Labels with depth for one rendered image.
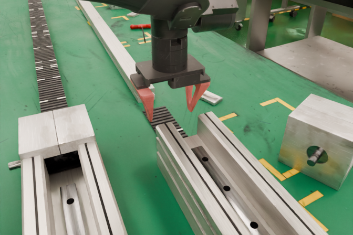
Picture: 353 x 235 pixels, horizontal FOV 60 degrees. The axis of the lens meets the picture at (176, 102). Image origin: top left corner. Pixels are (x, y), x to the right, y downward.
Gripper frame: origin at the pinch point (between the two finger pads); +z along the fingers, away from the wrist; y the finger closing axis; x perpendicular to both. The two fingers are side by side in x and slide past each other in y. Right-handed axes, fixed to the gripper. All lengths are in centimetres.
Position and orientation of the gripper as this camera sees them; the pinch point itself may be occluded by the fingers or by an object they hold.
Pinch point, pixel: (170, 111)
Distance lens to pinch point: 55.7
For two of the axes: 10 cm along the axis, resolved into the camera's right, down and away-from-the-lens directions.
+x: -3.9, -5.0, 7.7
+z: 0.0, 8.4, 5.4
